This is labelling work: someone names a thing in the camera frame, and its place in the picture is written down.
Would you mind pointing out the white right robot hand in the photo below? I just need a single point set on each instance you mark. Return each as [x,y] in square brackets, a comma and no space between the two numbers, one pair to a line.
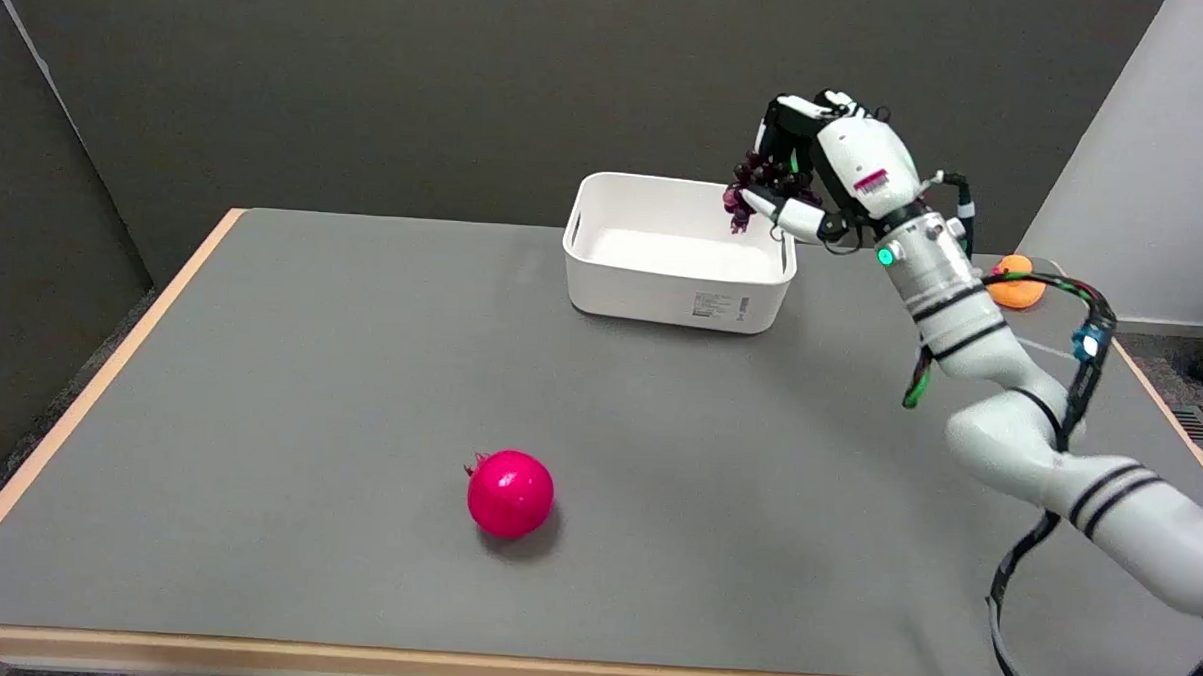
[858,162]

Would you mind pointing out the purple grape bunch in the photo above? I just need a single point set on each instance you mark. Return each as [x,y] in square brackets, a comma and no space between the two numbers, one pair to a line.
[762,184]

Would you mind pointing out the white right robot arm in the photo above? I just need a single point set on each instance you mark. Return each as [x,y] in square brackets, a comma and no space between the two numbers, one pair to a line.
[1000,392]

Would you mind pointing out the white plastic box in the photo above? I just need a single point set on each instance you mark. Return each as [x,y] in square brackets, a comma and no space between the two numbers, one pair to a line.
[679,256]

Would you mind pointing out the orange fruit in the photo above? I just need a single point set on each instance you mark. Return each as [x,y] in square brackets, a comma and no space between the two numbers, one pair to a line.
[1016,283]

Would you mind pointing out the grey table mat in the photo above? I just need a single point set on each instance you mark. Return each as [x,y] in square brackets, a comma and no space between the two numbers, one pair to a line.
[558,447]

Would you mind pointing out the black floor vent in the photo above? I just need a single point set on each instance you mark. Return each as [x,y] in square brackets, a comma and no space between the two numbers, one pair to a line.
[1196,426]

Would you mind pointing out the pink pomegranate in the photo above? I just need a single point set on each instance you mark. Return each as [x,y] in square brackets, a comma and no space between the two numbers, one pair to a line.
[509,492]

